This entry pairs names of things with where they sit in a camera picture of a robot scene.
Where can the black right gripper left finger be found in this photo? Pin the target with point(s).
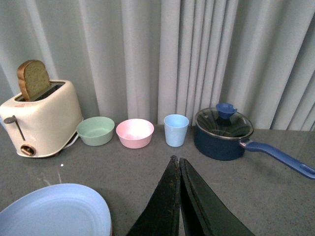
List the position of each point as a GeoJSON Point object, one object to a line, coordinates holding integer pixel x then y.
{"type": "Point", "coordinates": [161, 215]}

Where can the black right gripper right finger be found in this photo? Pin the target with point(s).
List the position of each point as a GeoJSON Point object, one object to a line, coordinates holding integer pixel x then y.
{"type": "Point", "coordinates": [204, 214]}

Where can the light blue plate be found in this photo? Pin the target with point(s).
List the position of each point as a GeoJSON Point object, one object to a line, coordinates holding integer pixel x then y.
{"type": "Point", "coordinates": [58, 210]}

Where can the dark blue saucepan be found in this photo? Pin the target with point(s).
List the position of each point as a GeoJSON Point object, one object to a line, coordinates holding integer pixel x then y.
{"type": "Point", "coordinates": [227, 150]}

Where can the pink bowl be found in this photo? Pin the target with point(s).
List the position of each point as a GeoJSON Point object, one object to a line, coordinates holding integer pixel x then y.
{"type": "Point", "coordinates": [135, 133]}

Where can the glass lid blue knob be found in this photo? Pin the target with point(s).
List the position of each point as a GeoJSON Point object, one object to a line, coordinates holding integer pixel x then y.
{"type": "Point", "coordinates": [224, 121]}

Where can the light blue cup right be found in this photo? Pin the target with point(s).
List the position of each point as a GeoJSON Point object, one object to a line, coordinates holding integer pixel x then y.
{"type": "Point", "coordinates": [175, 127]}

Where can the green bowl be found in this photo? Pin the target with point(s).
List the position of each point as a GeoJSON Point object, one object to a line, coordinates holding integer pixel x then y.
{"type": "Point", "coordinates": [96, 131]}

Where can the cream white toaster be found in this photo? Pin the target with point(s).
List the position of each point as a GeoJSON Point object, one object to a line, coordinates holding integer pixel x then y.
{"type": "Point", "coordinates": [44, 127]}

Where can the grey pleated curtain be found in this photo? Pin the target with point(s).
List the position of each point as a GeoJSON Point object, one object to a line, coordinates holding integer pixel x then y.
{"type": "Point", "coordinates": [151, 58]}

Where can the brown bread slice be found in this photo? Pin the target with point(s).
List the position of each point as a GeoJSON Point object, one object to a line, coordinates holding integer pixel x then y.
{"type": "Point", "coordinates": [33, 78]}

